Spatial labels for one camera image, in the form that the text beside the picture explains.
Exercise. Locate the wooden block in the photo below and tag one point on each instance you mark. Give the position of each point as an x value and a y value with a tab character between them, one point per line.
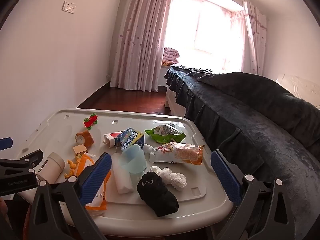
80	150

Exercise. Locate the blue white milk carton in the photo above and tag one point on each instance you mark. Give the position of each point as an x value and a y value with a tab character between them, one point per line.
131	137

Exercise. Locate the green snack bag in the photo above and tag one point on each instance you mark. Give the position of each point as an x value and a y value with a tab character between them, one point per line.
165	133

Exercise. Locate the bed with dark blanket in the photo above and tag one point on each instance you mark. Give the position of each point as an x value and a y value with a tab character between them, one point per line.
250	117

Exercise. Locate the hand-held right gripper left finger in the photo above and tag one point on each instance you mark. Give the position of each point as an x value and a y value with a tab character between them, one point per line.
96	177

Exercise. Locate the folded pink quilts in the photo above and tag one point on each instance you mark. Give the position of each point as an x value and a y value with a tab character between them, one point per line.
171	55

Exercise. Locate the orange white snack packet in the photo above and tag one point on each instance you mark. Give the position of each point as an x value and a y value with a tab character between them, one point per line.
100	195

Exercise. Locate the black sock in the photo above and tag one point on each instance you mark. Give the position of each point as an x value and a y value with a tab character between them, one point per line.
157	195

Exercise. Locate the red green toy car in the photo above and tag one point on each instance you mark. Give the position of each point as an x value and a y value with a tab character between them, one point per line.
90	121

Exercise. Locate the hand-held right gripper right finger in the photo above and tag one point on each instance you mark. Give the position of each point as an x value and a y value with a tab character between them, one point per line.
226	177

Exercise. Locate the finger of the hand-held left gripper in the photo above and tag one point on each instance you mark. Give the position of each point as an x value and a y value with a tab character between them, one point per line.
6	143
22	161

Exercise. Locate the white paper cup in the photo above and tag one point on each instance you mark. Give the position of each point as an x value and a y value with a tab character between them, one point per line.
51	166

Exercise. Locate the orange green dinosaur toy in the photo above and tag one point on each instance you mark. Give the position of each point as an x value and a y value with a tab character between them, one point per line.
72	165

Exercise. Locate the white headboard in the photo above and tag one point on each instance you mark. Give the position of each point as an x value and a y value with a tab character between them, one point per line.
300	86

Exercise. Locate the white plastic storage lid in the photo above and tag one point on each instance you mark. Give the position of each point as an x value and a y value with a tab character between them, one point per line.
75	122

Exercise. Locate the bright window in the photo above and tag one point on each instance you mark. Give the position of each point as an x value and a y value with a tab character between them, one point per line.
207	30

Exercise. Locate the light blue plastic scoop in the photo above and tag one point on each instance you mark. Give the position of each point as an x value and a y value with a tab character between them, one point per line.
132	158

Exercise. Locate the pink patterned curtain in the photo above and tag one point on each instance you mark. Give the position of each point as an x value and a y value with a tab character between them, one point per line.
142	35
255	35

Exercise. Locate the orange drink pouch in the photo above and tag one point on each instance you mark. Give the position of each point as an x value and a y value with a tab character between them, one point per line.
177	152

